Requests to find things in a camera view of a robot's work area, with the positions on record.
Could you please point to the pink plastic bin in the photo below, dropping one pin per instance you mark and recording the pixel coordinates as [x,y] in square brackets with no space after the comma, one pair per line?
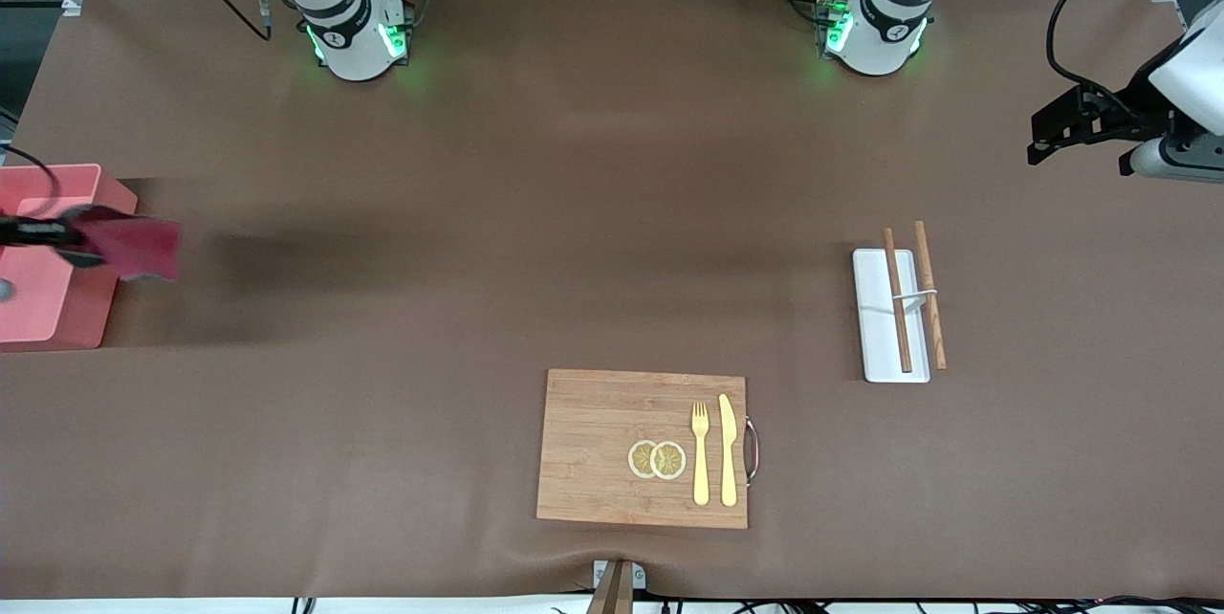
[43,308]

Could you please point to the white chopstick tray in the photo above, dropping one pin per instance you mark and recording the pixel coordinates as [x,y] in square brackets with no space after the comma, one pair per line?
[875,327]

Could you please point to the yellow knife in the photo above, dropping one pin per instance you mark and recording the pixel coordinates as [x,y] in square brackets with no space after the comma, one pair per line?
[729,461]

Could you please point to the yellow fork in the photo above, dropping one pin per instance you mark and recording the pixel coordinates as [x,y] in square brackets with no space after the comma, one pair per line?
[700,461]

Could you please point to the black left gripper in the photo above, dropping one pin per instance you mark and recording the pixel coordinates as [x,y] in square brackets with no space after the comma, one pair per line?
[1135,104]

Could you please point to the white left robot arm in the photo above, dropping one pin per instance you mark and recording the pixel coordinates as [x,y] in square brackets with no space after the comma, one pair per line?
[875,31]

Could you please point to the metal table bracket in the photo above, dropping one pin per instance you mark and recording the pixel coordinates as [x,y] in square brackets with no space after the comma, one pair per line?
[617,585]

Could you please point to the lemon slice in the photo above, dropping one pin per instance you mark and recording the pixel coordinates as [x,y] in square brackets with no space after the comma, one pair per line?
[641,459]
[668,460]

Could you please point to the wooden cutting board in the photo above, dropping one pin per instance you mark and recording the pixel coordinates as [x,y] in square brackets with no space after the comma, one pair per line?
[602,442]

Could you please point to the red and grey cloth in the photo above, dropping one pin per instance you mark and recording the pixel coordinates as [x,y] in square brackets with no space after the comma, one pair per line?
[134,246]

